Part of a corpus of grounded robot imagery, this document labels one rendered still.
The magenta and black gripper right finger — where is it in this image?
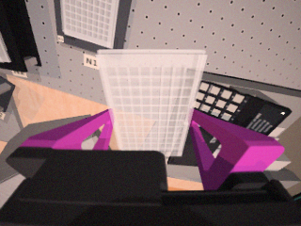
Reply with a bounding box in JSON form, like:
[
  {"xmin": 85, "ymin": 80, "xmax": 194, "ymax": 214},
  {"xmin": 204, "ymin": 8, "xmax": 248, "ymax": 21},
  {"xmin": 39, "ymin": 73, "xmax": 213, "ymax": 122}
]
[{"xmin": 189, "ymin": 109, "xmax": 285, "ymax": 190}]

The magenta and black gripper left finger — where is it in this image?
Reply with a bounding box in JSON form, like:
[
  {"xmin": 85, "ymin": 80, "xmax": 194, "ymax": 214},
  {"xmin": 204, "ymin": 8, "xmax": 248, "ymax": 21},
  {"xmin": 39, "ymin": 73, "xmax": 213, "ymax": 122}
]
[{"xmin": 19, "ymin": 109, "xmax": 113, "ymax": 150}]

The white well plate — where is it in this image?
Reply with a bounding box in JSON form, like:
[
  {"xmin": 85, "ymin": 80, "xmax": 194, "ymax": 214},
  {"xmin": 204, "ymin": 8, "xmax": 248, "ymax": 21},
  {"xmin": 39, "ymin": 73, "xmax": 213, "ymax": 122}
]
[
  {"xmin": 60, "ymin": 0, "xmax": 119, "ymax": 49},
  {"xmin": 95, "ymin": 49, "xmax": 207, "ymax": 156},
  {"xmin": 0, "ymin": 32, "xmax": 11, "ymax": 63}
]

